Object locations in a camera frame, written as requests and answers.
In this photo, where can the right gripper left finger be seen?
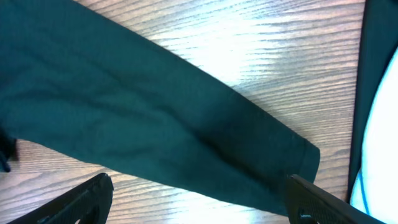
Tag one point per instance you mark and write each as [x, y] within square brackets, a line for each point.
[87, 203]

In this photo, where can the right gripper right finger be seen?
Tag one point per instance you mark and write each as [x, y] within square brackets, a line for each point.
[308, 204]

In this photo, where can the black t-shirt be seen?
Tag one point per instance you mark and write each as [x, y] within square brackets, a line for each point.
[83, 85]

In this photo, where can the light blue t-shirt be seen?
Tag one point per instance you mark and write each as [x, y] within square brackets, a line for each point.
[375, 188]

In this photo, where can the black garment under pile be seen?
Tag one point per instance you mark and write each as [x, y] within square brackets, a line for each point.
[377, 45]

